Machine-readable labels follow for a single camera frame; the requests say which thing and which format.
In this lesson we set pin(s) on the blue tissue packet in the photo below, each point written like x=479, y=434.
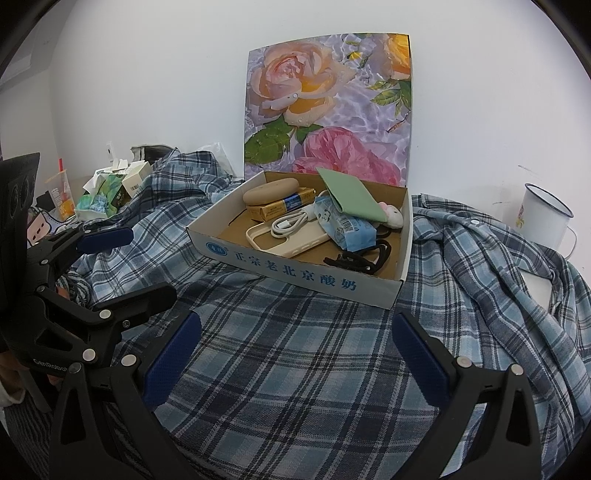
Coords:
x=351, y=230

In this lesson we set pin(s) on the tan oval case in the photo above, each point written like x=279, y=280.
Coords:
x=270, y=191

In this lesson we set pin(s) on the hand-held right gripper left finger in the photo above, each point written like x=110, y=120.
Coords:
x=173, y=355

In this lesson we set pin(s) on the pink cartoon card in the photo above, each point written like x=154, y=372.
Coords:
x=39, y=228

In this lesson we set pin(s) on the green fabric pouch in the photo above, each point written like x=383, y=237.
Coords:
x=355, y=194

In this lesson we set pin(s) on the white carton box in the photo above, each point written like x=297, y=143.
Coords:
x=136, y=180

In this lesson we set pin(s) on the grey bag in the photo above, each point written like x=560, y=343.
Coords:
x=152, y=151

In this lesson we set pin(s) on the white enamel mug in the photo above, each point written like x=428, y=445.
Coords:
x=540, y=221

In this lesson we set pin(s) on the yellow and blue small box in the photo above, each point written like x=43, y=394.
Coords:
x=272, y=211

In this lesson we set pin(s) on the white wall plug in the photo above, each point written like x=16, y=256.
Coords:
x=111, y=152

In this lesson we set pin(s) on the clear plastic bag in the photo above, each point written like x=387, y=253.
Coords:
x=217, y=157

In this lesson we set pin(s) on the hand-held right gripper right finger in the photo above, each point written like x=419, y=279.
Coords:
x=422, y=360

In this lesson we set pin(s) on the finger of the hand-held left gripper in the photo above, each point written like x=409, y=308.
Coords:
x=106, y=241
x=134, y=302

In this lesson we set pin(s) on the drink cup with red straw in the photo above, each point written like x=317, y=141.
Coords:
x=64, y=198

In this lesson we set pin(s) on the person's left forearm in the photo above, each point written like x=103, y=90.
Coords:
x=11, y=374

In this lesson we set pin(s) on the green floral tissue pack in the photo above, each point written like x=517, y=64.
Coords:
x=99, y=198

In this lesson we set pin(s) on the cream phone case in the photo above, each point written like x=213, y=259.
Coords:
x=300, y=247

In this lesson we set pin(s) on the pink plush toy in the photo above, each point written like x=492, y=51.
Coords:
x=392, y=214

